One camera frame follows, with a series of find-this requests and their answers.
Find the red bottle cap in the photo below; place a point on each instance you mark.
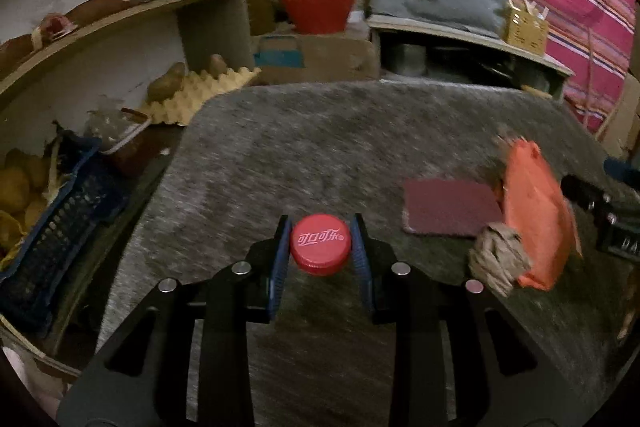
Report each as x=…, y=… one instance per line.
x=320, y=242

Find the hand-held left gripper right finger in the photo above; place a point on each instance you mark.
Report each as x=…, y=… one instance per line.
x=362, y=267

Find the grey shaggy mat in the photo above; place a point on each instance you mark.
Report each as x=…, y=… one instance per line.
x=325, y=147

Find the brown cardboard box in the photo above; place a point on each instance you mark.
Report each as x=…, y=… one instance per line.
x=330, y=59

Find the curved wooden shelf unit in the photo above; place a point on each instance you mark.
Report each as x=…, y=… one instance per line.
x=210, y=32

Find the red plastic basket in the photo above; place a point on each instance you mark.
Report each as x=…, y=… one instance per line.
x=317, y=12

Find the yellow chopstick holder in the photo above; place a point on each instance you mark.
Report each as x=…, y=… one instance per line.
x=525, y=32

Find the stack of flat cardboard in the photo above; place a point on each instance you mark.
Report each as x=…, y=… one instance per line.
x=625, y=117

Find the dark blue plastic crate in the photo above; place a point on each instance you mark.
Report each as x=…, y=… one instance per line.
x=65, y=232

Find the large potato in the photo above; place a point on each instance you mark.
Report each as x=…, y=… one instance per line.
x=167, y=82

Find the bundle of chopsticks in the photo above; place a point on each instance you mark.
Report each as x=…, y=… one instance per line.
x=527, y=7

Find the sweet potato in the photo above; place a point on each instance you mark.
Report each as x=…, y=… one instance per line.
x=97, y=9

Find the small potato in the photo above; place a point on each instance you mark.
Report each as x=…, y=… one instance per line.
x=217, y=63

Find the low wooden cabinet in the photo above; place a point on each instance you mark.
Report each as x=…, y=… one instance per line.
x=450, y=34

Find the pile of yellow fruit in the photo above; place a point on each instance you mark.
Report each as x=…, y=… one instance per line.
x=20, y=187

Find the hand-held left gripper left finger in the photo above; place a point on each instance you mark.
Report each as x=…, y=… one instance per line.
x=279, y=267

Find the maroon scouring pad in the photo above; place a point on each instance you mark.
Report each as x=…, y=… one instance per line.
x=450, y=207

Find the orange packet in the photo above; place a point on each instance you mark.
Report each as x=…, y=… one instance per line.
x=535, y=217

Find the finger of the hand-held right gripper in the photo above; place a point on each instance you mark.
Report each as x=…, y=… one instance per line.
x=622, y=169
x=582, y=194

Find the brown paper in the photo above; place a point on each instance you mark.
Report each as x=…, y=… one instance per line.
x=497, y=257

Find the cardboard egg tray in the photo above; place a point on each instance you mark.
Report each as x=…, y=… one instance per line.
x=200, y=94

